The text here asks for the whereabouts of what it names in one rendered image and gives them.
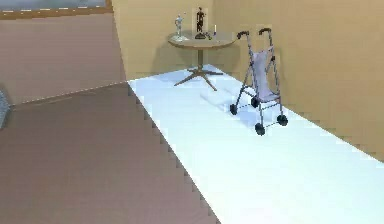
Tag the grey folding stroller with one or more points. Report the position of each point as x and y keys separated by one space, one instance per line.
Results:
x=262 y=80

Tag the white candle on holder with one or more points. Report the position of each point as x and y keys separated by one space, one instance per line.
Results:
x=215 y=30

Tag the silver figure statue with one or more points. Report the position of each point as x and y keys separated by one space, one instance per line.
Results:
x=179 y=26

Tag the dark figure statue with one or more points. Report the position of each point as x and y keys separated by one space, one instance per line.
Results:
x=200 y=21

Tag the grey object at edge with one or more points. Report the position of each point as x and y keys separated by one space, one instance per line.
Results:
x=2 y=108

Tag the round brown pedestal table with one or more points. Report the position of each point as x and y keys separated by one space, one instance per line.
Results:
x=200 y=43

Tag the window with brown frame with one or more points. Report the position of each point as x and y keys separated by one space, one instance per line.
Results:
x=53 y=6

